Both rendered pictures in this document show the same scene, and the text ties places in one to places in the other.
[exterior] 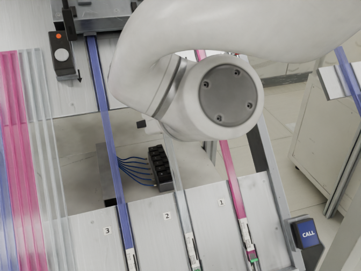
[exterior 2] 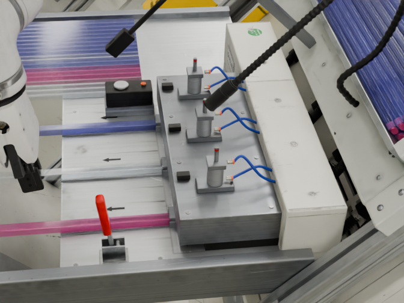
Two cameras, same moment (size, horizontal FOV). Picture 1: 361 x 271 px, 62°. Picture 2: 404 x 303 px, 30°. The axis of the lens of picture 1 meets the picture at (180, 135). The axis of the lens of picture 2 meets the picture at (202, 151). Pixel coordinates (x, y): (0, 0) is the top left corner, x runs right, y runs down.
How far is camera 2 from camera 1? 1.02 m
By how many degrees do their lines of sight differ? 65
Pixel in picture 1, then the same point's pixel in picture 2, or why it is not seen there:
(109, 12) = (168, 111)
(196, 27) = not seen: outside the picture
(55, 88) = (96, 101)
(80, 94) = (86, 117)
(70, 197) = (9, 241)
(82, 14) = (166, 93)
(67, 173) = (53, 262)
